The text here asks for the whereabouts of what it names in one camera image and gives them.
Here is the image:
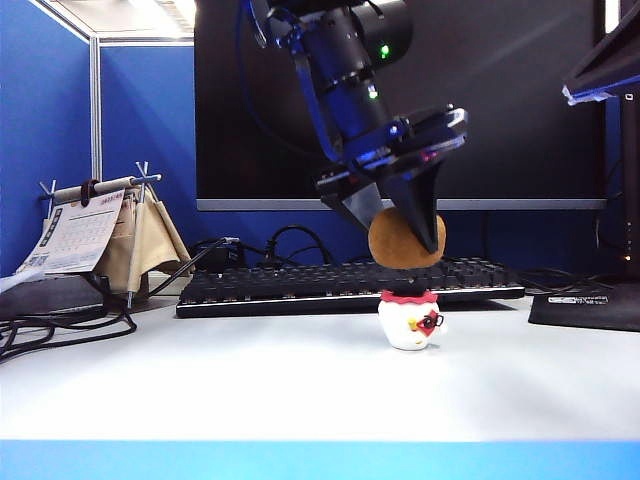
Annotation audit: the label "brown kiwi fruit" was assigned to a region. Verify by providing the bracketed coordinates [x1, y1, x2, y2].
[367, 207, 447, 270]

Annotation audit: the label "black cable behind keyboard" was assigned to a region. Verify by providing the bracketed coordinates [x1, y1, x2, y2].
[258, 224, 335, 267]

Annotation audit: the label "black AOC computer monitor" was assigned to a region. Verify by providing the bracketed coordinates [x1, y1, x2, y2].
[194, 0, 607, 212]

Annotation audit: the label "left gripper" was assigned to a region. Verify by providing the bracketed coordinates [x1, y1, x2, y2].
[314, 103, 470, 255]

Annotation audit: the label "desk calendar on stand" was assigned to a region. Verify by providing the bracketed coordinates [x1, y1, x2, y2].
[39, 160, 163, 309]

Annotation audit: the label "black flat pad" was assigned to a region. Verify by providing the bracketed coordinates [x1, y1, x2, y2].
[0, 275, 108, 322]

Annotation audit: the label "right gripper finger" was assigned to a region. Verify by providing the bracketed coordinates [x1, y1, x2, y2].
[561, 18, 640, 107]

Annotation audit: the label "aluminium partition post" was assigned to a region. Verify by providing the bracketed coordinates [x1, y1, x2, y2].
[89, 37, 104, 184]

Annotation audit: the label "black power adapter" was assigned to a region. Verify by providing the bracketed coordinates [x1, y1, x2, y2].
[191, 239, 247, 275]

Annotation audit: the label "white flat-headed doll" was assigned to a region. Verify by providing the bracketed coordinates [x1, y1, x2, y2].
[377, 279, 448, 352]

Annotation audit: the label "black cables beside monitor base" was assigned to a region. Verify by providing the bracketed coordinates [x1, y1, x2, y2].
[519, 268, 617, 297]

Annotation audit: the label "black mechanical keyboard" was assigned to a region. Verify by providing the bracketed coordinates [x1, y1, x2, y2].
[175, 256, 527, 320]

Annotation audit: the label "black HSD monitor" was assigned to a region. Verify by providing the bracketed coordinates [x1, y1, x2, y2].
[617, 0, 640, 277]

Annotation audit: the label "black monitor base plate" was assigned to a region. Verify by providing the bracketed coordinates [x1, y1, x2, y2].
[528, 273, 640, 334]

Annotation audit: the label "beige fabric desk organizer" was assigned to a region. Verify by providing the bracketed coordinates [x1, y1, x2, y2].
[93, 191, 194, 297]

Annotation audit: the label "black looped cable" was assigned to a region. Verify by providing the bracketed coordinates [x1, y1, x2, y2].
[0, 287, 139, 365]

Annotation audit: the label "paper desk calendar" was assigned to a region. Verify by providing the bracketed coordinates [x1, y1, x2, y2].
[0, 190, 126, 292]

